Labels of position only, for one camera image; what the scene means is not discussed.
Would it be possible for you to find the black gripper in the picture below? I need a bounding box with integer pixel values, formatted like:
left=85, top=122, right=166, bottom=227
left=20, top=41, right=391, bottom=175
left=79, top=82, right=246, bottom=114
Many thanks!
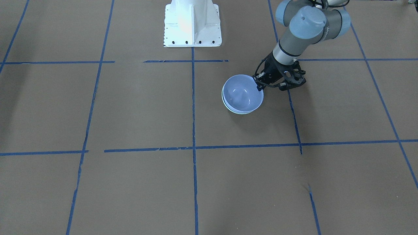
left=256, top=55, right=290, bottom=92

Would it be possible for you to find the blue bowl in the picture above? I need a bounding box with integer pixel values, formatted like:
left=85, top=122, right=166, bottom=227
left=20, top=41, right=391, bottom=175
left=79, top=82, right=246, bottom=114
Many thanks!
left=221, top=74, right=264, bottom=111

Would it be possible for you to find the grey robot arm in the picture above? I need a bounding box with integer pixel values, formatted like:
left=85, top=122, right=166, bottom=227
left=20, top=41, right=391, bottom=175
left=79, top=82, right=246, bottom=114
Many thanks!
left=253, top=0, right=351, bottom=91

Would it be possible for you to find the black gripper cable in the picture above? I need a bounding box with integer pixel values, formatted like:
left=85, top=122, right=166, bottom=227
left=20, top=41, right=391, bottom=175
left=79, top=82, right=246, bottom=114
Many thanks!
left=254, top=54, right=273, bottom=80

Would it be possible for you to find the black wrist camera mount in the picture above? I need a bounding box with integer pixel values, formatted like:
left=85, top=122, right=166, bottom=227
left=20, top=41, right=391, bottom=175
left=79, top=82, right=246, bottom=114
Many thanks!
left=278, top=60, right=306, bottom=91

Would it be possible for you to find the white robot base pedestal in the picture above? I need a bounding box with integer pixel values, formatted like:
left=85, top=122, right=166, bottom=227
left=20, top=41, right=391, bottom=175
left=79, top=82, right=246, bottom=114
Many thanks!
left=163, top=0, right=222, bottom=47

